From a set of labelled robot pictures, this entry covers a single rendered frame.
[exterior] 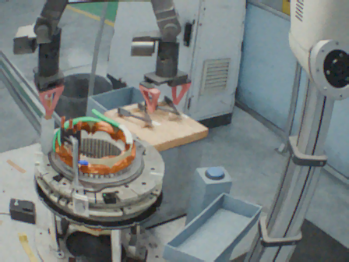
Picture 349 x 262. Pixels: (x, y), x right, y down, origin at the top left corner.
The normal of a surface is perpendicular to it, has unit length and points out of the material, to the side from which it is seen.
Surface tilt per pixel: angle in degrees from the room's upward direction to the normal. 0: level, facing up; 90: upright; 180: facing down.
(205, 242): 0
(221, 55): 88
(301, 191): 90
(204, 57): 90
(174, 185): 90
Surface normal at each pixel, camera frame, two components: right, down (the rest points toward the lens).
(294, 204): 0.03, 0.47
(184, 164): 0.65, 0.43
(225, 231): 0.13, -0.88
